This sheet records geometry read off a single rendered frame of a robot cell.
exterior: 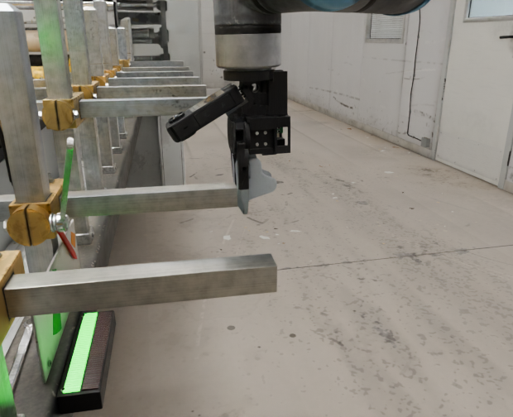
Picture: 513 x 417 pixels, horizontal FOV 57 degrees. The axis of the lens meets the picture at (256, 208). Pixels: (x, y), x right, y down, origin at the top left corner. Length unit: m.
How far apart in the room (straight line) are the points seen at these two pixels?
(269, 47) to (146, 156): 2.79
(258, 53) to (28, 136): 0.30
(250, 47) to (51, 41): 0.37
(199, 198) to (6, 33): 0.31
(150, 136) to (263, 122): 2.72
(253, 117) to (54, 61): 0.37
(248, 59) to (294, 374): 1.25
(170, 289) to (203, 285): 0.03
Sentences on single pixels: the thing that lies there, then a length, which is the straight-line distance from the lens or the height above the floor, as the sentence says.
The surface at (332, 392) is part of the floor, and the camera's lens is 1.64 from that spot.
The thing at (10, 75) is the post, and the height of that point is 1.03.
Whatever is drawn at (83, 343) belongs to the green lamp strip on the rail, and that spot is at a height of 0.70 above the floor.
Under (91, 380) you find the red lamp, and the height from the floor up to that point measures 0.70.
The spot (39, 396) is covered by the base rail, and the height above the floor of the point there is 0.70.
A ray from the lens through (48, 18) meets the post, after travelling 0.88.
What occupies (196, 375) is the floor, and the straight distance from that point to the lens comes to 1.70.
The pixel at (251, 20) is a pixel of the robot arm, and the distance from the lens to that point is 0.64.
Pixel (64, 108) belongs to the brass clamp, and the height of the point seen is 0.96.
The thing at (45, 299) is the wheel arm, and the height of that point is 0.84.
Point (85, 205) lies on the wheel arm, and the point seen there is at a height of 0.85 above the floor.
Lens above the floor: 1.07
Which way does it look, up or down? 20 degrees down
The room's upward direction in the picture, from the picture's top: straight up
